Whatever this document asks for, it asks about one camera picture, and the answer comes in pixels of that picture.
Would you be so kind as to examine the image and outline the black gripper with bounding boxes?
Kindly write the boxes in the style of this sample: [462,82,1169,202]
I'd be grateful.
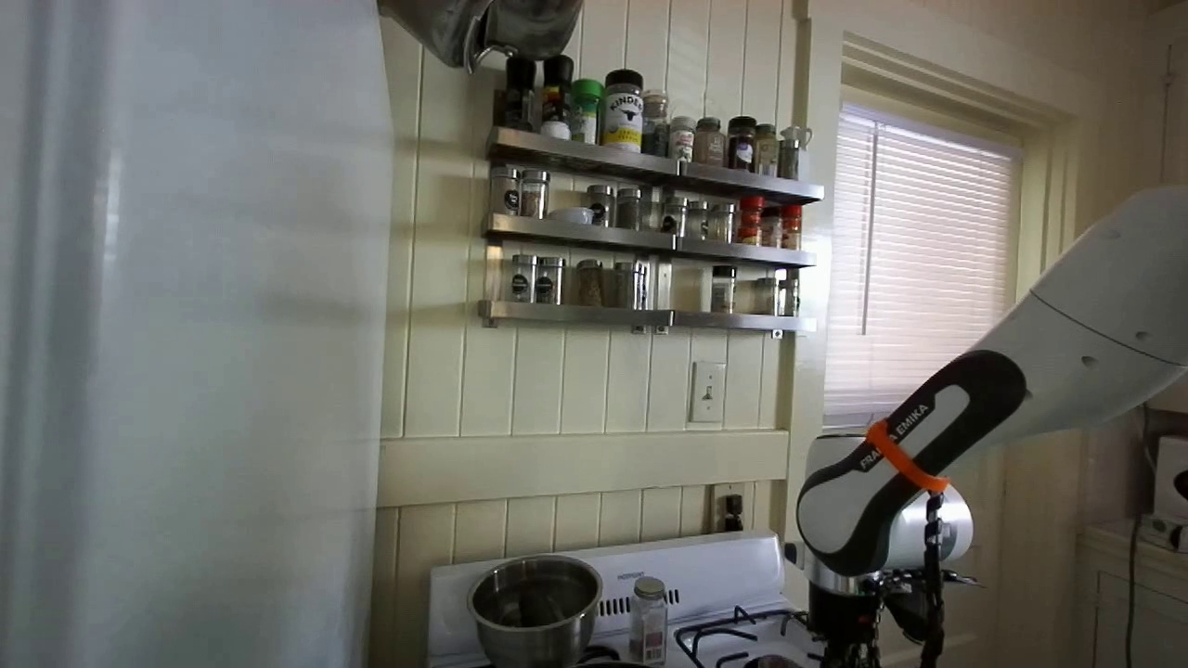
[809,573,903,668]

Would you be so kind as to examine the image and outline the white stove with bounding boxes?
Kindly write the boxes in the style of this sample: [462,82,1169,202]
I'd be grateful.
[423,531,867,668]

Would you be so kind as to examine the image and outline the glass shaker jar white lid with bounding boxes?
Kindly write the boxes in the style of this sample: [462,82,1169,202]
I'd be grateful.
[629,573,671,668]

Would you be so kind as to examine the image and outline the white cabinet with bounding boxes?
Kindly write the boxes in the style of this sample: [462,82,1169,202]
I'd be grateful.
[1072,521,1188,668]

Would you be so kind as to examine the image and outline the stainless steel pot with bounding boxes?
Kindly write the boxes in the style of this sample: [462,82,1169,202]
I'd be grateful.
[468,554,603,668]

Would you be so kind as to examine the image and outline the white box device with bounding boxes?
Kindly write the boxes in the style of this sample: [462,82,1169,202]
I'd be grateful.
[1149,429,1188,526]

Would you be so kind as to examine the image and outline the window with white blinds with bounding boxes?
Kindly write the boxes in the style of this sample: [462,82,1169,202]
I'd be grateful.
[822,107,1015,419]

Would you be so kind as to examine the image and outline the metal spice shelf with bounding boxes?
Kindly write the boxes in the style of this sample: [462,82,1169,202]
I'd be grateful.
[480,298,801,338]
[480,211,819,270]
[485,127,829,206]

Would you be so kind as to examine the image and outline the black lid spice jar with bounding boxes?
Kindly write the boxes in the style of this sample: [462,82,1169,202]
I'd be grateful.
[725,110,759,174]

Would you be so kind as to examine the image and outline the large yellow label jar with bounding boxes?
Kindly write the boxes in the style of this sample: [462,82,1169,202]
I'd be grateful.
[602,65,650,154]

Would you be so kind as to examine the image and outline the green cap spice jar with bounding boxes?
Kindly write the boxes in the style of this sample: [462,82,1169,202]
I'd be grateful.
[566,72,608,147]

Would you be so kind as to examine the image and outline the black cap spice bottle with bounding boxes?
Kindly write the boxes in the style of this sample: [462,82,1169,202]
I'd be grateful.
[494,50,545,133]
[537,50,580,144]

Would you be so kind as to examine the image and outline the white refrigerator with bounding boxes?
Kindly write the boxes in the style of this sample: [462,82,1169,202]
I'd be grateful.
[0,0,398,668]

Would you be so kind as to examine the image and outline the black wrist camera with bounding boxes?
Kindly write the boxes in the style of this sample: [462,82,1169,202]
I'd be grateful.
[885,571,975,648]

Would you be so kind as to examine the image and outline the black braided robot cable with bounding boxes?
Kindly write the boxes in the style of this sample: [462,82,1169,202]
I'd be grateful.
[918,486,952,668]

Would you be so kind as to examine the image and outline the wall power outlet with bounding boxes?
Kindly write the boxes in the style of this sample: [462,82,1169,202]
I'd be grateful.
[709,483,751,536]

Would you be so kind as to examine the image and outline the orange cable strap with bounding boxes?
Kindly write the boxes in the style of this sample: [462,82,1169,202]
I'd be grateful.
[862,419,952,500]

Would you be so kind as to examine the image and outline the white light switch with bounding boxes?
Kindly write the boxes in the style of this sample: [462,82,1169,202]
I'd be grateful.
[686,357,732,429]

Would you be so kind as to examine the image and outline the thin black hanging cable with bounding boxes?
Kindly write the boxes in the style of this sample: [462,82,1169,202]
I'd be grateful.
[1121,526,1144,668]

